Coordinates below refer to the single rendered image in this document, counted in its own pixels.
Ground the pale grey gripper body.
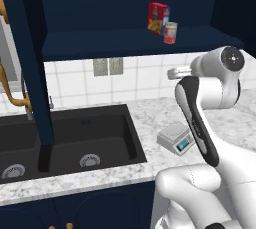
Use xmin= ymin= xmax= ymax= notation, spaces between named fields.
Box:
xmin=166 ymin=66 xmax=194 ymax=81

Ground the red and white food can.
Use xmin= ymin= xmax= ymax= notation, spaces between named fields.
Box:
xmin=163 ymin=21 xmax=179 ymax=45

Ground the grey digital scale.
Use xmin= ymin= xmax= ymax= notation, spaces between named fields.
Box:
xmin=156 ymin=120 xmax=196 ymax=157

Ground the navy base cabinet door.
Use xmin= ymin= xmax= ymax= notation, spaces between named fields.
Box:
xmin=0 ymin=196 xmax=62 ymax=229
xmin=60 ymin=181 xmax=156 ymax=229

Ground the red pasta box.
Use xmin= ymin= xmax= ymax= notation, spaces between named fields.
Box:
xmin=147 ymin=2 xmax=172 ymax=37

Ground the black kitchen sink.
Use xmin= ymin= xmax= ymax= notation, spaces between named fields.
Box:
xmin=0 ymin=103 xmax=148 ymax=185

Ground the navy wall cabinet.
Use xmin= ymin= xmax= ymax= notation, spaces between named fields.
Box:
xmin=25 ymin=0 xmax=246 ymax=63

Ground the grey wall outlet plate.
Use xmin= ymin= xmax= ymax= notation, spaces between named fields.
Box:
xmin=109 ymin=57 xmax=125 ymax=76
xmin=92 ymin=58 xmax=109 ymax=78

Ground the grey window frame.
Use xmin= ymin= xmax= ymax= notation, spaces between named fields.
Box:
xmin=0 ymin=14 xmax=24 ymax=94

